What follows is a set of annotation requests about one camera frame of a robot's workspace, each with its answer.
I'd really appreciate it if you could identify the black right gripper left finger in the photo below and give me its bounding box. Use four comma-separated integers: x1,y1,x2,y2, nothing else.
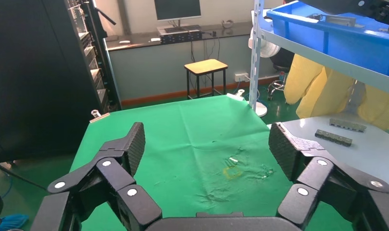
30,122,163,231

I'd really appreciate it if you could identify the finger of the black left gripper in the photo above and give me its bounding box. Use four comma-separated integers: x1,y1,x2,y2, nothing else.
298,0,389,27

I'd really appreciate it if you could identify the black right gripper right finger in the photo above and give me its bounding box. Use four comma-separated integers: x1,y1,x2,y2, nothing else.
268,122,389,231

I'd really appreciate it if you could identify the blue plastic bin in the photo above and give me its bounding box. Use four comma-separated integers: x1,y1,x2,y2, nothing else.
266,0,389,80

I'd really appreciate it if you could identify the silver binder clip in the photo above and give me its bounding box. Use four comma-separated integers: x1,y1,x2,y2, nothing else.
89,109,111,123
226,89,246,102

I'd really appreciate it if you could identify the green table cloth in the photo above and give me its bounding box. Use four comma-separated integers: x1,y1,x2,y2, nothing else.
68,95,355,231

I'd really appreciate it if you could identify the black stool with chrome base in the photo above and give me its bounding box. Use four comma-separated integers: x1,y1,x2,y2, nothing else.
268,48,296,101

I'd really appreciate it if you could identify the white standing fan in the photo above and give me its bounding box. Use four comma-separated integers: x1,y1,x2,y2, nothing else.
248,27,281,117

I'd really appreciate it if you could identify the yellow cloth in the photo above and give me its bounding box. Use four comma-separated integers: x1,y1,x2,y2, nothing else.
284,53,389,131

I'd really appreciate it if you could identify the white metal shelf rack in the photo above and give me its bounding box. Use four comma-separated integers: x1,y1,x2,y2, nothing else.
248,0,389,114

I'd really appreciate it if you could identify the blue shoe cover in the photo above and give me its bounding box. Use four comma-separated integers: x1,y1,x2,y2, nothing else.
0,214,29,231

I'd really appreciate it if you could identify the black equipment cabinet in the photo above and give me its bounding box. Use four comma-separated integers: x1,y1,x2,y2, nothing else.
0,0,122,163

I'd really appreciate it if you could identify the wooden top black stool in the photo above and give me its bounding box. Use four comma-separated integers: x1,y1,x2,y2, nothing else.
184,59,229,100

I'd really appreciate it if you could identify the black computer monitor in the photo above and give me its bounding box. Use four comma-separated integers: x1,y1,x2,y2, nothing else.
154,0,202,21

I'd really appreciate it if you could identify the stamped sheet metal bracket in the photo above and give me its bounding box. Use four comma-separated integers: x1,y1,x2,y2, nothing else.
308,13,356,28

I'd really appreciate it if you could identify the small grey metal rail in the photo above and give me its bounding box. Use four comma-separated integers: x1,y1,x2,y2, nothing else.
314,129,353,147
329,118,367,133

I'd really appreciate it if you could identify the black floor cable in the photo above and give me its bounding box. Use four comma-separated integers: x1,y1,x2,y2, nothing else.
0,157,50,192

